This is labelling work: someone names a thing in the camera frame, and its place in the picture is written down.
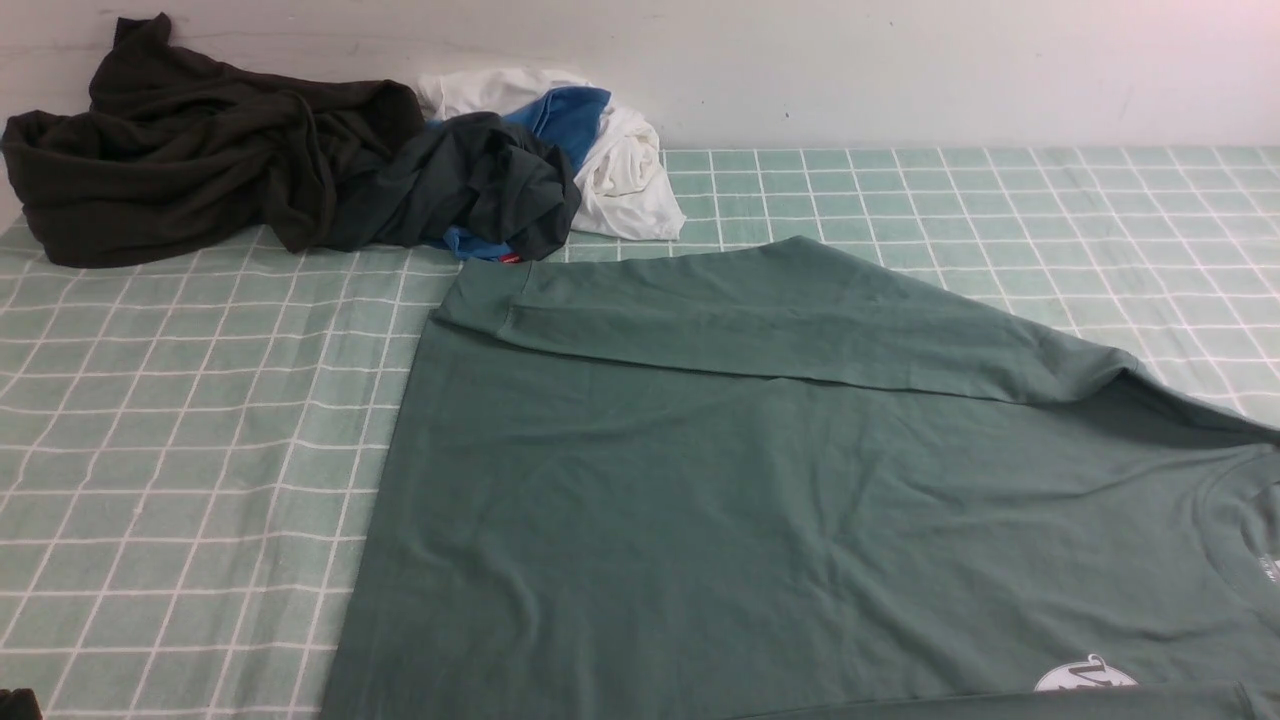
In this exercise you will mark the green checkered table cloth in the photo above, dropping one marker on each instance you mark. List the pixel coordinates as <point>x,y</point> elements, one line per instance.
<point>190,448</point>

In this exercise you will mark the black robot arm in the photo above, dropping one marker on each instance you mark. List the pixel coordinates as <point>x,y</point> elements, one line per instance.
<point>19,704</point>

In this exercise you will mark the dark green crumpled garment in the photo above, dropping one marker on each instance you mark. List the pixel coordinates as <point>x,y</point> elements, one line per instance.
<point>478,174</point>

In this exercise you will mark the green long-sleeve top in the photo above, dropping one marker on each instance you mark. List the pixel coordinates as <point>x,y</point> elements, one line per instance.
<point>787,483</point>

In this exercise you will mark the white crumpled garment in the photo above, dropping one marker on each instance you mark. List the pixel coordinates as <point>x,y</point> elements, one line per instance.
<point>625,190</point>

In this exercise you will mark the dark brown crumpled garment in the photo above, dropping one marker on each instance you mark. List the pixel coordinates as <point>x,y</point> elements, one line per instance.
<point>178,152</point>

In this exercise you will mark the blue crumpled garment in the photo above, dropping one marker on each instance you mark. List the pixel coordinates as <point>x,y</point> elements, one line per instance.
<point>567,117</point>

